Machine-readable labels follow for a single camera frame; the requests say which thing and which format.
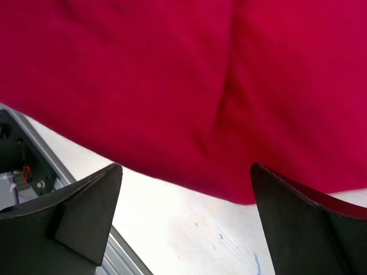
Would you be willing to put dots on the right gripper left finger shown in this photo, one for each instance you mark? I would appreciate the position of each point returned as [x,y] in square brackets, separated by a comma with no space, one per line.
[63,232]

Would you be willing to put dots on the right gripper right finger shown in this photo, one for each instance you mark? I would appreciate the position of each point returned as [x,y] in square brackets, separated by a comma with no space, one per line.
[307,231]

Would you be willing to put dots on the crimson red t shirt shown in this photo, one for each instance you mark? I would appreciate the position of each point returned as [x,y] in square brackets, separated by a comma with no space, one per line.
[195,92]

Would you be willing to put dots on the aluminium mounting rail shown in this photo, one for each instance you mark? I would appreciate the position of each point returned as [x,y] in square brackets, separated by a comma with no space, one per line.
[30,169]

